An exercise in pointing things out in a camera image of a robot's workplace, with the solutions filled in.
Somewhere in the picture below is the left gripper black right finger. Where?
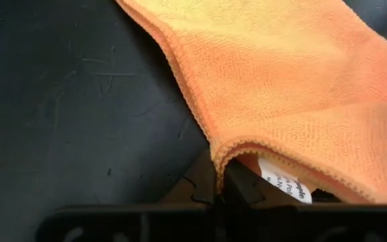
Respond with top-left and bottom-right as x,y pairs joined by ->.
218,157 -> 387,242

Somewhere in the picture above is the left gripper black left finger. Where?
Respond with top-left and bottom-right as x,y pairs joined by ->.
35,151 -> 219,242

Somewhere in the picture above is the orange microfiber towel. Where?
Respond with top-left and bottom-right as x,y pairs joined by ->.
114,0 -> 387,205

